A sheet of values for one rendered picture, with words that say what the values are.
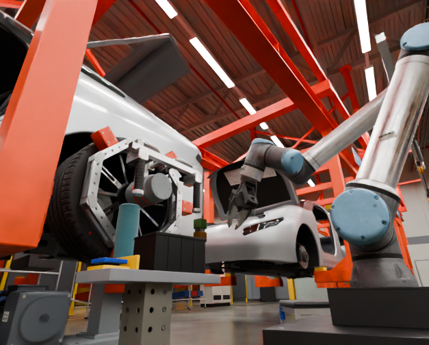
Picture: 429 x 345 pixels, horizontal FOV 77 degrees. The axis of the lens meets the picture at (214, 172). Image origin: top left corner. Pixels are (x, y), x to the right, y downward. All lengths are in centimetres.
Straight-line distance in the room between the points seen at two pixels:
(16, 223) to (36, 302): 30
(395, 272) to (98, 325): 116
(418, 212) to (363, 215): 1344
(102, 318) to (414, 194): 1382
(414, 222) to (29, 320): 1382
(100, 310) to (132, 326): 56
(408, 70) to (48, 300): 139
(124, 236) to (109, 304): 39
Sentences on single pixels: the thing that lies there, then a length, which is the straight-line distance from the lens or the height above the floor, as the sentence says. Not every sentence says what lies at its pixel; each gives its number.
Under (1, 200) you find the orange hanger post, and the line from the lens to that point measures 99.
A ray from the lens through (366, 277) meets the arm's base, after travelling 101.
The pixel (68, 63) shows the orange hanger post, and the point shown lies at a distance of 128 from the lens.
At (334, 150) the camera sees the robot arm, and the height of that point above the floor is 90.
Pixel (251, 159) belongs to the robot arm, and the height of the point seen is 88.
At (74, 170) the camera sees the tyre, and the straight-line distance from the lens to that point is 134.
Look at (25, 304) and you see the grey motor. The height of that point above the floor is 37.
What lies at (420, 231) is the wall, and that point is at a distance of 1413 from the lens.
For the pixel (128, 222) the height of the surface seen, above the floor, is 66.
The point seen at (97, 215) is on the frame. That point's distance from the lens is 125.
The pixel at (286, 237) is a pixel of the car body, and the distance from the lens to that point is 378.
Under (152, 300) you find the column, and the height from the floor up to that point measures 37.
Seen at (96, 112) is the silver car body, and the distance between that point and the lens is 190.
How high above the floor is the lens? 39
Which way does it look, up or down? 24 degrees up
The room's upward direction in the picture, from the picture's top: 1 degrees counter-clockwise
